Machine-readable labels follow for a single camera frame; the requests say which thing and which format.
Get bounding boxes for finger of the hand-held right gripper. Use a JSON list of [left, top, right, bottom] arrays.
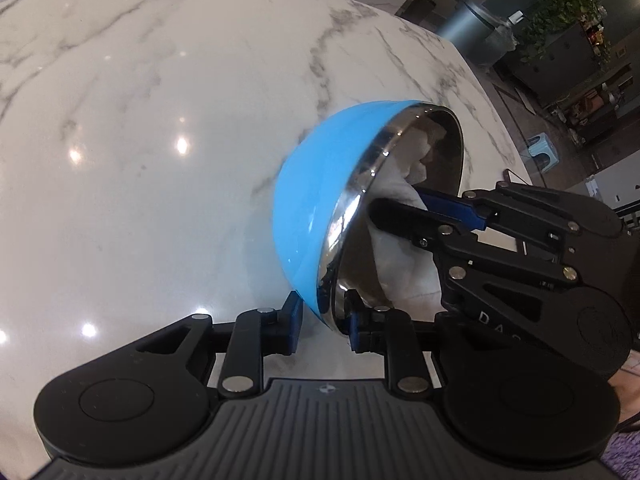
[[367, 197, 582, 314], [415, 182, 585, 262]]

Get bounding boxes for trailing green vine plant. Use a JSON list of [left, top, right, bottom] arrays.
[[517, 0, 613, 68]]

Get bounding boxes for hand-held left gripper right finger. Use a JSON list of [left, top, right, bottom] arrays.
[[343, 291, 442, 402]]

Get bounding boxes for purple rug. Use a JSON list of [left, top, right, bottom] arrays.
[[599, 427, 640, 480]]

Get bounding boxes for small blue plastic stool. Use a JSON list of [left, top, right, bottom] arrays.
[[521, 132, 555, 167]]

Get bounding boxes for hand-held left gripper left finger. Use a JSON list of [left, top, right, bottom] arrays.
[[134, 290, 305, 400]]

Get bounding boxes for blue steel bowl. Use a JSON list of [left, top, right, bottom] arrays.
[[270, 100, 464, 336]]

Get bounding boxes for dark wooden cabinet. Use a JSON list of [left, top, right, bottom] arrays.
[[512, 22, 603, 103]]

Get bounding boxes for grey round trash bin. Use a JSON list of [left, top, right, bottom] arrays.
[[439, 0, 517, 67]]

